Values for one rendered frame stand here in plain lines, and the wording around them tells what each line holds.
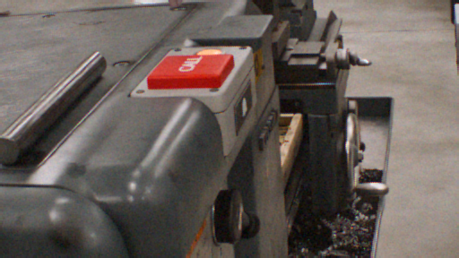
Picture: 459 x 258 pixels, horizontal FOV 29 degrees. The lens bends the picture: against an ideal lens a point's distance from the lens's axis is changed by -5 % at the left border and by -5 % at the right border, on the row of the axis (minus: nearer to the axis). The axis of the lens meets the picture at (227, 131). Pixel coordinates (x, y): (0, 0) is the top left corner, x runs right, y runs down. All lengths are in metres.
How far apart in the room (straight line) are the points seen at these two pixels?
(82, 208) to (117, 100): 0.18
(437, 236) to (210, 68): 2.47
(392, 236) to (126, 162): 2.61
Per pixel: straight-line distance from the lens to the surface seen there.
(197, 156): 0.65
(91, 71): 0.76
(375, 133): 2.58
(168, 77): 0.73
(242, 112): 0.77
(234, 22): 0.93
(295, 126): 1.63
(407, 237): 3.16
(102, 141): 0.64
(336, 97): 1.79
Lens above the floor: 1.48
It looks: 21 degrees down
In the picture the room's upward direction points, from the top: 5 degrees counter-clockwise
